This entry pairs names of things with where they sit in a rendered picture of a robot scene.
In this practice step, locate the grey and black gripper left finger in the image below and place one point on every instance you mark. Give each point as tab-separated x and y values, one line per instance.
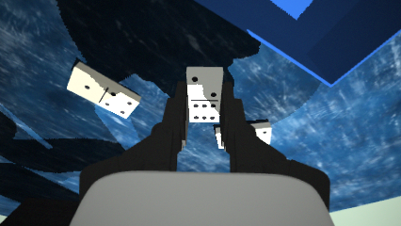
157	152

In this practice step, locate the blue rack of bins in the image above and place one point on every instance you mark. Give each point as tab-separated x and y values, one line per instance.
326	38

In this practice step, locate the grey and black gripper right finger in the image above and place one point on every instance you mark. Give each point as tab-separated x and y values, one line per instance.
250	154

